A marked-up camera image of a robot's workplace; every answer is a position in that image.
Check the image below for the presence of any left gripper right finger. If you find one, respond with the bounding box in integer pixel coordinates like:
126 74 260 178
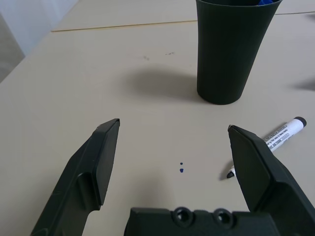
227 124 315 236

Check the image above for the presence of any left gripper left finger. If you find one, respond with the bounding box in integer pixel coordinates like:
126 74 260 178
30 118 121 236

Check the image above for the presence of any white marker black cap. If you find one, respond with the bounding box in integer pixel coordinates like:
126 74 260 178
225 116 308 180

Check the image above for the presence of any black plastic cup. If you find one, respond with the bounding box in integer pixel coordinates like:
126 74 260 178
195 0 283 106

